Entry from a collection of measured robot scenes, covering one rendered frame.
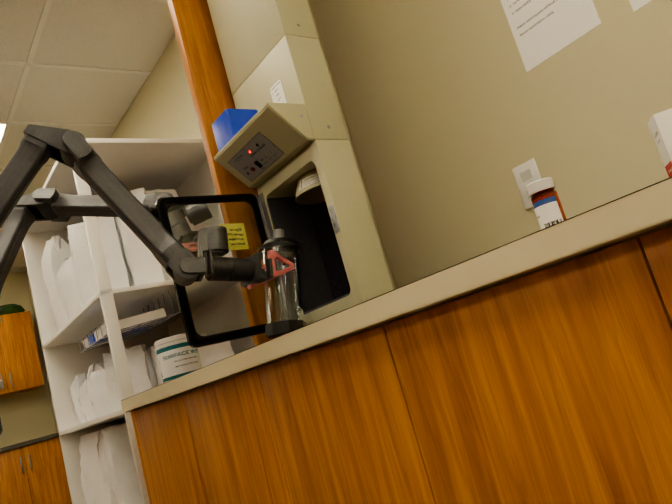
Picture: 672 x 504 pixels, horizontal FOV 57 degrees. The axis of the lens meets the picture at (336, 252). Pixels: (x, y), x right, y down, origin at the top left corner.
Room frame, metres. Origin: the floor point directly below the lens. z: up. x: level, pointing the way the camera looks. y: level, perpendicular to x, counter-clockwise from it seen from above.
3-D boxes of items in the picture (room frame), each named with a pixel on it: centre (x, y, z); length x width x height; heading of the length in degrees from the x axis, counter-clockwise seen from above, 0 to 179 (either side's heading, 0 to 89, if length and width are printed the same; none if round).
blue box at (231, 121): (1.64, 0.17, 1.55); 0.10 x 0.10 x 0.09; 39
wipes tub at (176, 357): (2.03, 0.59, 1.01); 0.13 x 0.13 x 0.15
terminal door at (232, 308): (1.61, 0.30, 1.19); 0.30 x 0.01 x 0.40; 130
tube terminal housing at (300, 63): (1.68, -0.03, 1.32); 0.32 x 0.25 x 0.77; 39
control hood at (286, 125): (1.57, 0.12, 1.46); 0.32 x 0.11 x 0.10; 39
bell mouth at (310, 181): (1.65, -0.02, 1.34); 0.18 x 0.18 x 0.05
